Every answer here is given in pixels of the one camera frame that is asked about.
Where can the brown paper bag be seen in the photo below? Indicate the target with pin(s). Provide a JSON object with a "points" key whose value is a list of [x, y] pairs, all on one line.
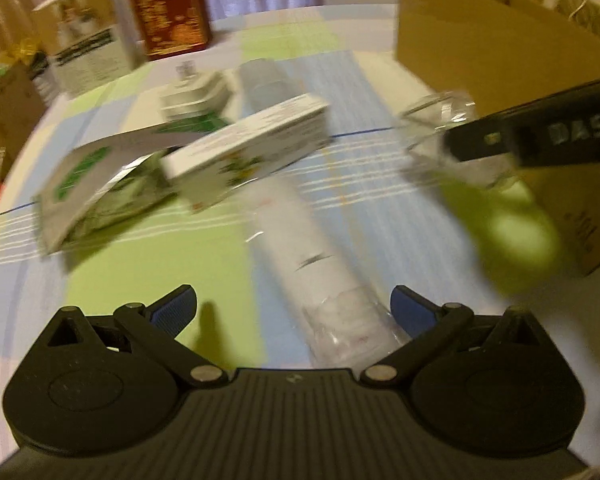
{"points": [[21, 108]]}

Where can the white ointment box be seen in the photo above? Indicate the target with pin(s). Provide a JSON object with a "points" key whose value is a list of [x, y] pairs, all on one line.
{"points": [[207, 170]]}

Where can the brown cardboard box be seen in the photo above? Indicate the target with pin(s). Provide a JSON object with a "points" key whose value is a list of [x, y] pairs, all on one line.
{"points": [[505, 53]]}

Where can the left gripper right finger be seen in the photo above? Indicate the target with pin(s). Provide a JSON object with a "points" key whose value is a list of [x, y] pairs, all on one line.
{"points": [[431, 328]]}

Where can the translucent plastic cup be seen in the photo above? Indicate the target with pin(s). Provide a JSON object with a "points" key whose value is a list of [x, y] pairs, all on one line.
{"points": [[265, 84]]}

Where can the white humidifier product box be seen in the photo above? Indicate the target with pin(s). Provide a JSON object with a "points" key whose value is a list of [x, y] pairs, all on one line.
{"points": [[87, 42]]}

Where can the checked pastel tablecloth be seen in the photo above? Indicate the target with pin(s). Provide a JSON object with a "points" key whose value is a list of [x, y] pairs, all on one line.
{"points": [[385, 216]]}

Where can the white power adapter plug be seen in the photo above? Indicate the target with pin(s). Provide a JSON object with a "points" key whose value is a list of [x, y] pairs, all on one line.
{"points": [[194, 94]]}

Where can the clear green plastic bag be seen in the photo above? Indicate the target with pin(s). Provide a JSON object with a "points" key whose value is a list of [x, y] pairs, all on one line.
{"points": [[518, 247]]}

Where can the red gold gift box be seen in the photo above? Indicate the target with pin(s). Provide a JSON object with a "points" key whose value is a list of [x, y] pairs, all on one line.
{"points": [[173, 27]]}

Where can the clear plastic tube package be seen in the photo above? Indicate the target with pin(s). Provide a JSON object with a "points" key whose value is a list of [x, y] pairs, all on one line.
{"points": [[342, 320]]}

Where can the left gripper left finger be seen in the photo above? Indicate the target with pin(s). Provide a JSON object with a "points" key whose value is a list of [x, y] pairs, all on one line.
{"points": [[154, 329]]}

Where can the silver green tea bag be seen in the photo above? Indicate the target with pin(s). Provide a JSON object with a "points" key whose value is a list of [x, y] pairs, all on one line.
{"points": [[109, 181]]}

